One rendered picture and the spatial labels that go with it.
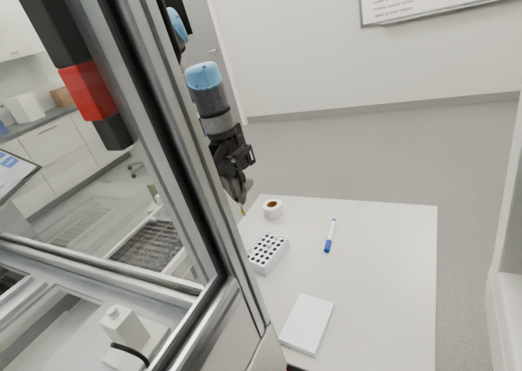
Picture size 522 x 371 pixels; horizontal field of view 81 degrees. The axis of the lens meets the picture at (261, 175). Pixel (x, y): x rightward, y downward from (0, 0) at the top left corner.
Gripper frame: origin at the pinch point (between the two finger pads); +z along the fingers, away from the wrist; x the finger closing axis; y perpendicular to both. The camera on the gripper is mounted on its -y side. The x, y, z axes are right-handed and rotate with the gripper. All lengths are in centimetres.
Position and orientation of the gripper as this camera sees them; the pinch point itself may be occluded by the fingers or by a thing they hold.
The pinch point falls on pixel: (238, 201)
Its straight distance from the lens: 82.5
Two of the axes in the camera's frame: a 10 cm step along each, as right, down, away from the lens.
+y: 5.9, -5.1, 6.2
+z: 2.4, 8.5, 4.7
